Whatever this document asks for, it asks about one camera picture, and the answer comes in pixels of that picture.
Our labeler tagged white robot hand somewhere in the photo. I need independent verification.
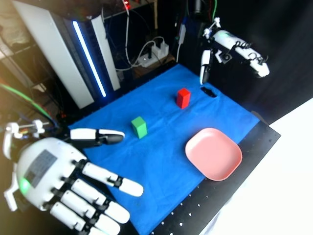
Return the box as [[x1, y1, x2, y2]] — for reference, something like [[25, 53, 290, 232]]
[[14, 127, 145, 235], [199, 29, 271, 85]]

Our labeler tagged red cube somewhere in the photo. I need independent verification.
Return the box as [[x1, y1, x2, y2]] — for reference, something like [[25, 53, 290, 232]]
[[176, 88, 191, 109]]

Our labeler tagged green cube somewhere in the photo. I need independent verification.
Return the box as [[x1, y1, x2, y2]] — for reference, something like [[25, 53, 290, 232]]
[[131, 116, 148, 140]]

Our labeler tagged pink plate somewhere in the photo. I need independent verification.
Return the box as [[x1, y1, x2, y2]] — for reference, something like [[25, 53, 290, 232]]
[[184, 127, 243, 182]]

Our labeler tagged white hanging connector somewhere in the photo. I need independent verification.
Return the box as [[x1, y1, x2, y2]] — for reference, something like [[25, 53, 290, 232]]
[[178, 23, 187, 63]]

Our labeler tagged white power adapter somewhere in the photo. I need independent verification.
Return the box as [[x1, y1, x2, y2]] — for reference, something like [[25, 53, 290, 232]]
[[151, 40, 170, 58]]

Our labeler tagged white power strip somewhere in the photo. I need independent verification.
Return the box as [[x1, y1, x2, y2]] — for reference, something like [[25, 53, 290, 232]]
[[138, 52, 162, 69]]

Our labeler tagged white tower with blue light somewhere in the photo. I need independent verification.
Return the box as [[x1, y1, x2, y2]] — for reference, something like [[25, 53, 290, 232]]
[[11, 0, 122, 110]]

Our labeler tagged blue cloth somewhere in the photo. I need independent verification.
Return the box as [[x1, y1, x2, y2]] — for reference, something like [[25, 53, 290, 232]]
[[68, 64, 260, 235]]

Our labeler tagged green cable of arm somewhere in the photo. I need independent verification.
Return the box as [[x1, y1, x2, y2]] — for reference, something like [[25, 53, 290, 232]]
[[211, 0, 219, 21], [0, 82, 57, 124]]

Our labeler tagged white cable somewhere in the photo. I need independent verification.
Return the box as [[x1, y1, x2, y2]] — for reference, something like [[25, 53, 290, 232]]
[[124, 9, 147, 68]]

